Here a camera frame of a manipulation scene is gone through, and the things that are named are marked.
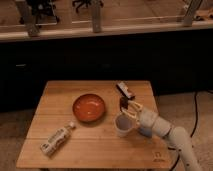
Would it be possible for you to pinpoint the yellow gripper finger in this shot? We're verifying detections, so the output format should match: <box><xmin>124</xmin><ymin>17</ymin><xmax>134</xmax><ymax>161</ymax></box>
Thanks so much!
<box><xmin>128</xmin><ymin>100</ymin><xmax>143</xmax><ymax>112</ymax></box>
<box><xmin>121</xmin><ymin>108</ymin><xmax>139</xmax><ymax>122</ymax></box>

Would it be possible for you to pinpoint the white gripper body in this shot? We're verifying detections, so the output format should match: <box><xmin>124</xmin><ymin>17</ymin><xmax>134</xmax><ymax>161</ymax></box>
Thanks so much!
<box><xmin>138</xmin><ymin>108</ymin><xmax>172</xmax><ymax>138</ymax></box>

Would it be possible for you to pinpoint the dark red pepper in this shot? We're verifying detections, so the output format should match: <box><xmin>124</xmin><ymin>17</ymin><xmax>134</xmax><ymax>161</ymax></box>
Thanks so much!
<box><xmin>119</xmin><ymin>97</ymin><xmax>129</xmax><ymax>109</ymax></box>

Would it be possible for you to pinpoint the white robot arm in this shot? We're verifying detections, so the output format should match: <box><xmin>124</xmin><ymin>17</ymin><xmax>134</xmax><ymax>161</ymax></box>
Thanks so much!
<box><xmin>120</xmin><ymin>100</ymin><xmax>203</xmax><ymax>171</ymax></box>

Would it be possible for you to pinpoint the white ceramic cup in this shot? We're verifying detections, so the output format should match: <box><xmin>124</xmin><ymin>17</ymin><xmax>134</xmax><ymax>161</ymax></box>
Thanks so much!
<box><xmin>114</xmin><ymin>114</ymin><xmax>134</xmax><ymax>137</ymax></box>

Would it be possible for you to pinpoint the dark snack bar packet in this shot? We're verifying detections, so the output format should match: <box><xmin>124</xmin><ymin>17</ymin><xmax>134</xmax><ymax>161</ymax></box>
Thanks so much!
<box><xmin>116</xmin><ymin>82</ymin><xmax>135</xmax><ymax>100</ymax></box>

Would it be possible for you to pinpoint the orange bowl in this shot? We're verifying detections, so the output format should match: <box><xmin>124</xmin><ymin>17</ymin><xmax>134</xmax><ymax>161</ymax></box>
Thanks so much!
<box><xmin>72</xmin><ymin>94</ymin><xmax>106</xmax><ymax>122</ymax></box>

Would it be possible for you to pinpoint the wooden table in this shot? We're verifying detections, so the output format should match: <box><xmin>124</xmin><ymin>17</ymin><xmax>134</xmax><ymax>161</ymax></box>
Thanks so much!
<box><xmin>16</xmin><ymin>81</ymin><xmax>171</xmax><ymax>170</ymax></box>

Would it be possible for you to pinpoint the white plastic bottle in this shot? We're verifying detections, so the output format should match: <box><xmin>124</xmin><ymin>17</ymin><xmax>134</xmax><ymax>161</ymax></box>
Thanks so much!
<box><xmin>40</xmin><ymin>122</ymin><xmax>75</xmax><ymax>156</ymax></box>

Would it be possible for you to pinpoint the black office chair base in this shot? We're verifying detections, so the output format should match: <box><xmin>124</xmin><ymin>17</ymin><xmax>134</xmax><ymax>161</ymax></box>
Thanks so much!
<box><xmin>72</xmin><ymin>0</ymin><xmax>104</xmax><ymax>13</ymax></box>

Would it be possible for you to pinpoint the black office chair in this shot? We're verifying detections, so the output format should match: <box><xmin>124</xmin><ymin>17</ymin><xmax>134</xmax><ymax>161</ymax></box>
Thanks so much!
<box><xmin>16</xmin><ymin>0</ymin><xmax>60</xmax><ymax>26</ymax></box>

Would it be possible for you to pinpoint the black cable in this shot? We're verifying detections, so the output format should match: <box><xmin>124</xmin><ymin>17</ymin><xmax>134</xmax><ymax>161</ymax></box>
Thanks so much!
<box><xmin>168</xmin><ymin>90</ymin><xmax>199</xmax><ymax>171</ymax></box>

